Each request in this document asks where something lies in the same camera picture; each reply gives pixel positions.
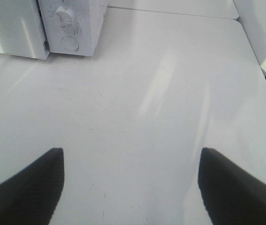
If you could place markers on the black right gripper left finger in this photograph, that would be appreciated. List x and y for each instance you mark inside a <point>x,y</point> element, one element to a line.
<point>30,197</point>

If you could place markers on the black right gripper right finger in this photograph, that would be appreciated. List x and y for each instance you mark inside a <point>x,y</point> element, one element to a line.
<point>231,196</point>

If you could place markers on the round white door button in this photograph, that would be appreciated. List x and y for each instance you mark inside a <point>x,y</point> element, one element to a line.
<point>70,43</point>

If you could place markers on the white microwave door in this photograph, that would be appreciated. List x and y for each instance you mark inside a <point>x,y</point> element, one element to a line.
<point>21,29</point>

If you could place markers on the white microwave oven body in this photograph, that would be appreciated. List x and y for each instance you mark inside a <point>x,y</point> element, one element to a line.
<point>90,15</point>

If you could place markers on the lower white timer knob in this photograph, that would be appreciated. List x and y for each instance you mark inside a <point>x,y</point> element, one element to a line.
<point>64,16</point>

